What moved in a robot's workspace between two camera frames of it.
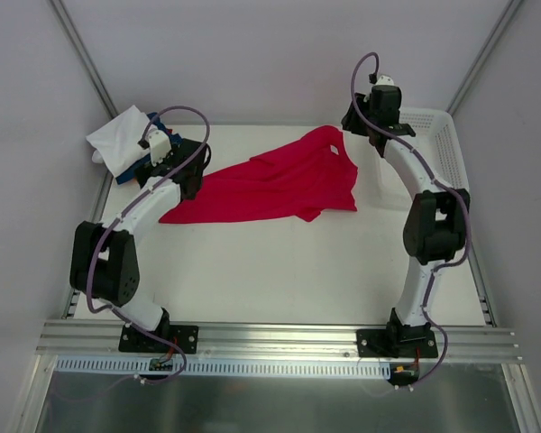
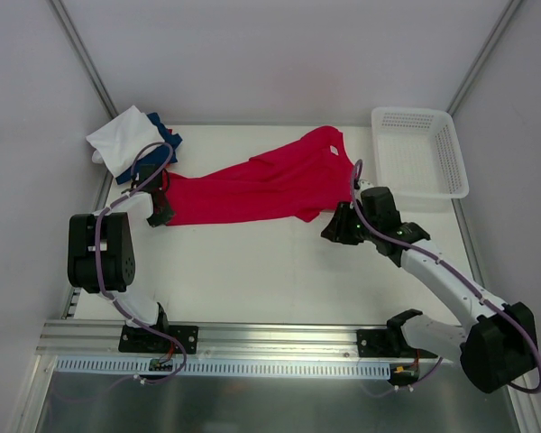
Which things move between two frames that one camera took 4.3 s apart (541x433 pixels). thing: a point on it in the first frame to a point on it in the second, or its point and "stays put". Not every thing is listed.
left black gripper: x=197 y=151 to x=160 y=209
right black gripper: x=351 y=119 to x=338 y=225
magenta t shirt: x=299 y=180 stays put
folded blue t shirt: x=174 y=140 stays put
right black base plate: x=373 y=343 stays put
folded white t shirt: x=122 y=141 stays put
